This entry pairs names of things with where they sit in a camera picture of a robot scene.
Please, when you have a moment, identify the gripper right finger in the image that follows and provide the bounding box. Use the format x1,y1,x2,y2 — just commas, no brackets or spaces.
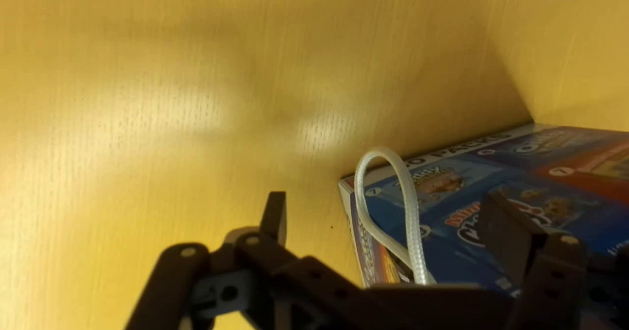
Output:
477,192,629,330

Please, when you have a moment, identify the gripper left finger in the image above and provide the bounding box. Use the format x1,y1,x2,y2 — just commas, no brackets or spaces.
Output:
125,191,374,330

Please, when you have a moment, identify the blue snack box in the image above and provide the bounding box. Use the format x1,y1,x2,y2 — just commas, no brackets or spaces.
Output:
338,123,629,297

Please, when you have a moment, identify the white braided rope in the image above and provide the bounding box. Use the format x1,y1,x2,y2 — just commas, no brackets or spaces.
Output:
354,147,436,286

